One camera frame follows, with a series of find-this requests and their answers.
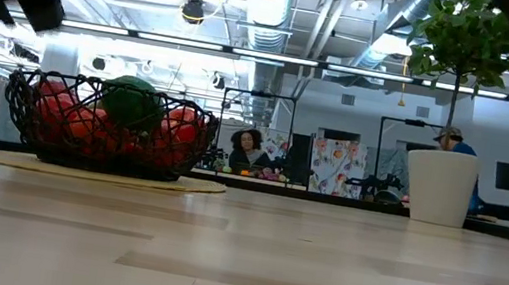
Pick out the green lime bottom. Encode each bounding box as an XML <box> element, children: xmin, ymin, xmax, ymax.
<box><xmin>94</xmin><ymin>70</ymin><xmax>170</xmax><ymax>136</ymax></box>

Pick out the long ceiling light strip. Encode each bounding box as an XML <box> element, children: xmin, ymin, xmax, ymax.
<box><xmin>3</xmin><ymin>9</ymin><xmax>509</xmax><ymax>103</ymax></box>

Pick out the black ceiling dome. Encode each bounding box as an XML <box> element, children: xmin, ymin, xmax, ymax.
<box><xmin>179</xmin><ymin>0</ymin><xmax>208</xmax><ymax>28</ymax></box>

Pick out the round woven placemat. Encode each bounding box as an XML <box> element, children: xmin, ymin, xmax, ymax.
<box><xmin>0</xmin><ymin>148</ymin><xmax>228</xmax><ymax>204</ymax></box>

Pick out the person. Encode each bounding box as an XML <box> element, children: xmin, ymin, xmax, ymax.
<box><xmin>225</xmin><ymin>125</ymin><xmax>282</xmax><ymax>180</ymax></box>
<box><xmin>422</xmin><ymin>123</ymin><xmax>493</xmax><ymax>216</ymax></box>

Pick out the floral print cloth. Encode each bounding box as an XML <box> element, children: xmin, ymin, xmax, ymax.
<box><xmin>258</xmin><ymin>127</ymin><xmax>295</xmax><ymax>170</ymax></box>
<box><xmin>306</xmin><ymin>135</ymin><xmax>372</xmax><ymax>201</ymax></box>

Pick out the green plant in white pot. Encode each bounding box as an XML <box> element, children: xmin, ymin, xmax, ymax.
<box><xmin>380</xmin><ymin>0</ymin><xmax>509</xmax><ymax>235</ymax></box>

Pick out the dark wire basket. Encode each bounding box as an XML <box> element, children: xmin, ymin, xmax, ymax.
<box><xmin>0</xmin><ymin>63</ymin><xmax>223</xmax><ymax>189</ymax></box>

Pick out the black stand frame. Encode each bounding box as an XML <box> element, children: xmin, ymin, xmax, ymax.
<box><xmin>211</xmin><ymin>85</ymin><xmax>300</xmax><ymax>184</ymax></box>
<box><xmin>368</xmin><ymin>114</ymin><xmax>446</xmax><ymax>211</ymax></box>

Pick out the yellow hanging cord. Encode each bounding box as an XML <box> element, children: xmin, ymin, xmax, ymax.
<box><xmin>395</xmin><ymin>56</ymin><xmax>413</xmax><ymax>108</ymax></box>

